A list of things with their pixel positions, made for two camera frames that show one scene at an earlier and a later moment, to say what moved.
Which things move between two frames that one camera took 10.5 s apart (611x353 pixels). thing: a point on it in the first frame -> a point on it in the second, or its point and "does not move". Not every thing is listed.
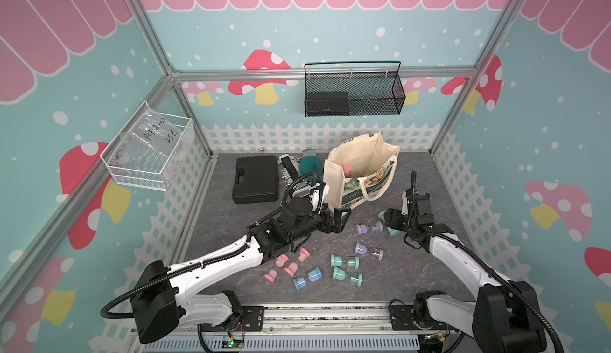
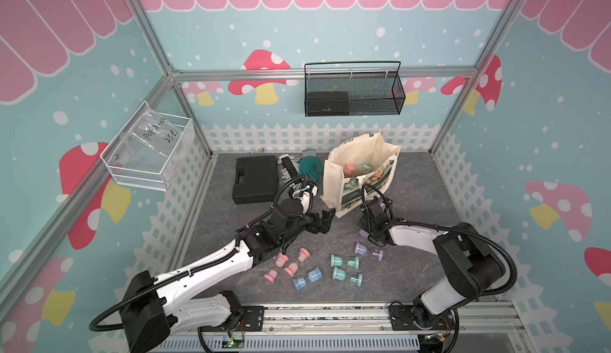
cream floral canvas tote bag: x=358 y=169 does not move
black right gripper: x=392 y=217 -> x=361 y=223
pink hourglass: x=347 y=168 does not move
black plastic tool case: x=255 y=180 does not move
